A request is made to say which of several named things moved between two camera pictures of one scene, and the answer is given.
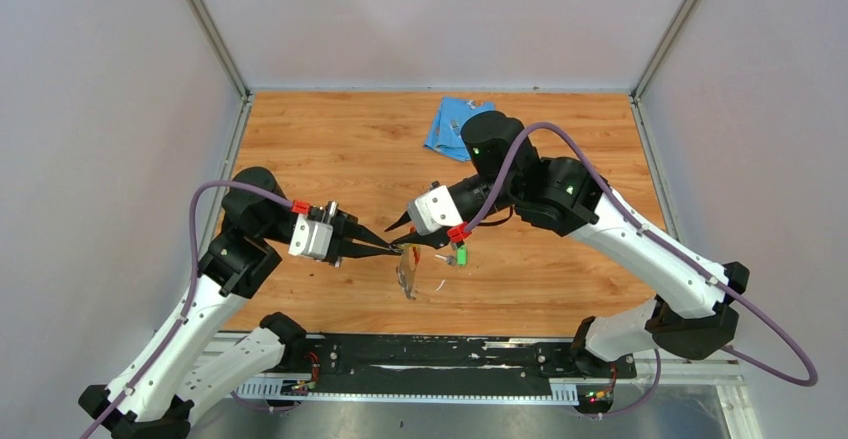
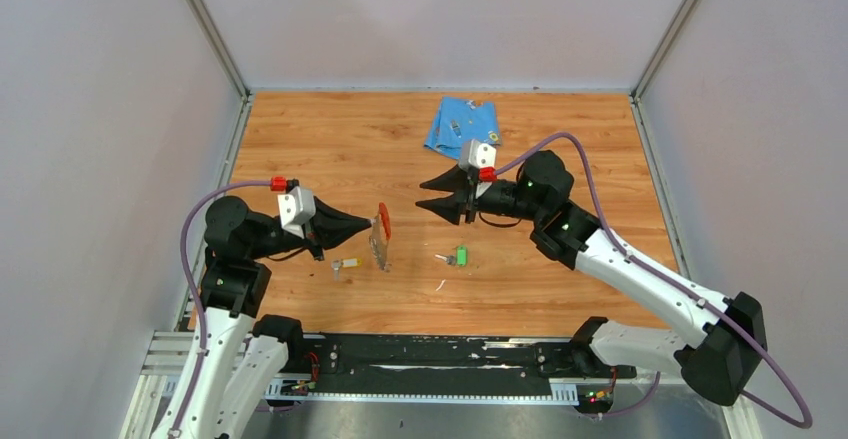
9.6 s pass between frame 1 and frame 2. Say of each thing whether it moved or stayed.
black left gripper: moved
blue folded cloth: stayed
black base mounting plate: stayed
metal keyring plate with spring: moved
